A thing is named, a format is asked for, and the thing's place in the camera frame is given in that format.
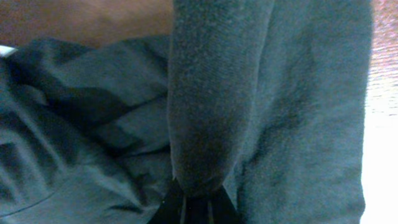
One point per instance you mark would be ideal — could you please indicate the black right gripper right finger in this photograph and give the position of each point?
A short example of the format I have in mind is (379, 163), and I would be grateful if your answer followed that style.
(221, 209)

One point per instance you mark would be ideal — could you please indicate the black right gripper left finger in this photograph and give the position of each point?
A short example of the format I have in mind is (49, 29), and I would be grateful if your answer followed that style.
(171, 206)

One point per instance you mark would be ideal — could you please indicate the dark green t-shirt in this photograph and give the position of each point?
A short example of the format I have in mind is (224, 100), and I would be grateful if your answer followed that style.
(264, 98)

